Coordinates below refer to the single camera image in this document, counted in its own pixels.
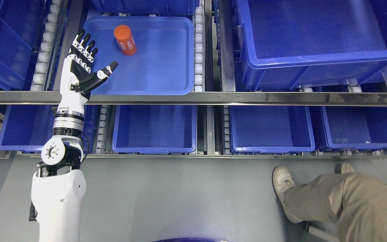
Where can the white sneaker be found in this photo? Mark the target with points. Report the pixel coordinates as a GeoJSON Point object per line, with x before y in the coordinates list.
{"type": "Point", "coordinates": [282, 181]}

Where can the steel shelf front rail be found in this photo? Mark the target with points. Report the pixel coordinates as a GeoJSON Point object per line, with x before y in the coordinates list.
{"type": "Point", "coordinates": [209, 98]}

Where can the blue bin lower centre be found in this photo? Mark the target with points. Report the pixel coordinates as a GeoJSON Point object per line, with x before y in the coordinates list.
{"type": "Point", "coordinates": [155, 129]}

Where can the person leg khaki trousers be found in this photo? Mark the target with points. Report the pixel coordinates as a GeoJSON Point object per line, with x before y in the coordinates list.
{"type": "Point", "coordinates": [356, 203]}

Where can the blue bin lower far left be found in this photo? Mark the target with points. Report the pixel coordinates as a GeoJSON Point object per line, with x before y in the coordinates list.
{"type": "Point", "coordinates": [27, 128]}

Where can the large blue bin upper right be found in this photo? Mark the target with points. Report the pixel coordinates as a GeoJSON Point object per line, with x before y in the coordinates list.
{"type": "Point", "coordinates": [289, 44]}

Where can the shallow blue tray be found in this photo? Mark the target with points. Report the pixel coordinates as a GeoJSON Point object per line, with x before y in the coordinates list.
{"type": "Point", "coordinates": [164, 63]}

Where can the blue bin lower far right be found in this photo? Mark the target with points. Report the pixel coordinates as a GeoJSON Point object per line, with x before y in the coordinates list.
{"type": "Point", "coordinates": [349, 127]}

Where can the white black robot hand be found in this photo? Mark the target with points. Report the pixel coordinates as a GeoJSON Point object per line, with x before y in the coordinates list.
{"type": "Point", "coordinates": [77, 78]}

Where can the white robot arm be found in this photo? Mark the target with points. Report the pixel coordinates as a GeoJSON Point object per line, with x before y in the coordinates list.
{"type": "Point", "coordinates": [59, 185]}

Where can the blue bin upper left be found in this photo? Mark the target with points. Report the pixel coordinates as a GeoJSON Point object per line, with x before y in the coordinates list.
{"type": "Point", "coordinates": [20, 21]}

